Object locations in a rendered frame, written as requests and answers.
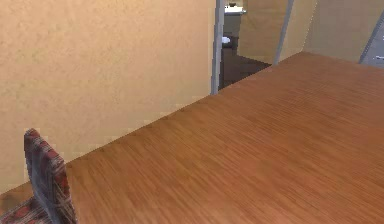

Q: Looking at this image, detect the red grey plaid armchair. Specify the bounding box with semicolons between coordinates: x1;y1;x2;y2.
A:
0;128;78;224

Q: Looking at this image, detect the grey room door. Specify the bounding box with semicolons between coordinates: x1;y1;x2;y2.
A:
358;9;384;69

